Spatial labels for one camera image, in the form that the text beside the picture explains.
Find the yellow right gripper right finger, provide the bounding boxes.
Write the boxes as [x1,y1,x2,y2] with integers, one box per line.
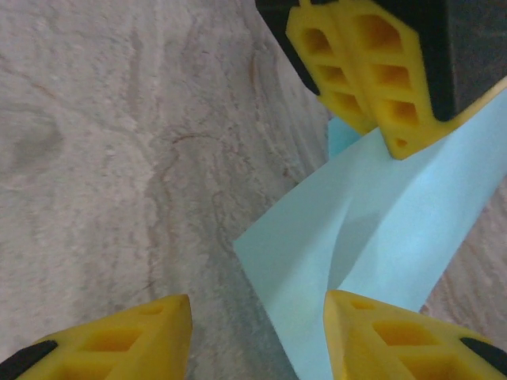
[322,289,507,380]

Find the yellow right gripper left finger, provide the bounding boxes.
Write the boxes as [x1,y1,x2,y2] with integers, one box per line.
[0,293,194,380]

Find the light blue paper sheet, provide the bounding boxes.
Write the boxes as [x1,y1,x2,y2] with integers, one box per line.
[233,85,507,380]

